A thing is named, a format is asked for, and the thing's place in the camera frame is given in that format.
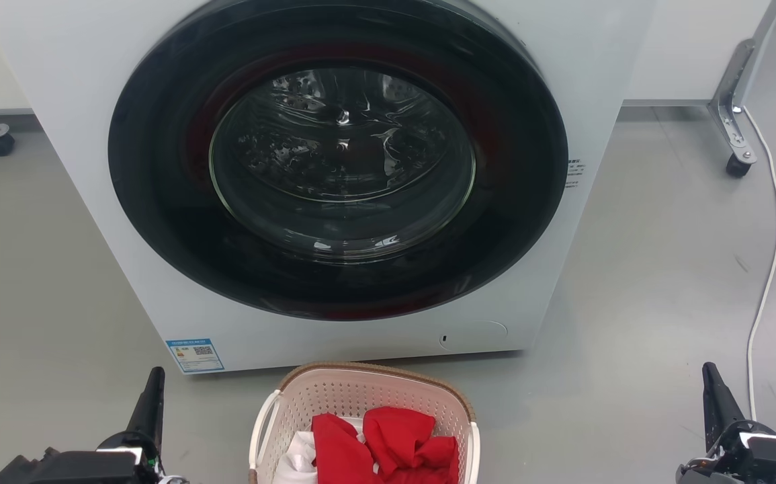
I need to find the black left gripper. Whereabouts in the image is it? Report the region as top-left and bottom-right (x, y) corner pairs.
(97, 366), (167, 484)

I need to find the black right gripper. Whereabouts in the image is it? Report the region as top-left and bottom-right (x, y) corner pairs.
(676, 362), (776, 484)

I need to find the white perforated laundry basket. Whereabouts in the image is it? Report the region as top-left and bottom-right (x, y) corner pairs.
(249, 362), (481, 484)

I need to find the blue energy label sticker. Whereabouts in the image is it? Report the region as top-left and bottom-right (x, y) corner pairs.
(166, 338), (225, 374)

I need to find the white garment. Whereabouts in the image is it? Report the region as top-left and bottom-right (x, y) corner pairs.
(271, 430), (318, 484)

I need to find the round black washing machine door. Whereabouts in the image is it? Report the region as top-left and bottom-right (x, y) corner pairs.
(107, 0), (569, 321)

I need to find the red garment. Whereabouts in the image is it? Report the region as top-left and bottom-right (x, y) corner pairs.
(311, 406), (460, 484)

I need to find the white front-load washing machine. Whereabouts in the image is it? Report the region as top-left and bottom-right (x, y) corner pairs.
(0, 0), (657, 375)

